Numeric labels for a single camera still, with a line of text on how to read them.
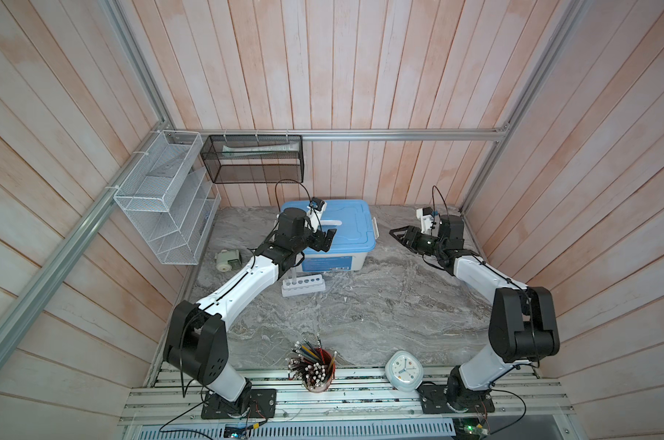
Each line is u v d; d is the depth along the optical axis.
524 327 0.48
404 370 0.77
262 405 0.73
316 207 0.70
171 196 0.70
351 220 0.95
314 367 0.63
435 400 0.73
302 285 0.93
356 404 0.75
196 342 0.43
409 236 0.80
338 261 0.93
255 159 1.05
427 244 0.78
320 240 0.74
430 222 0.82
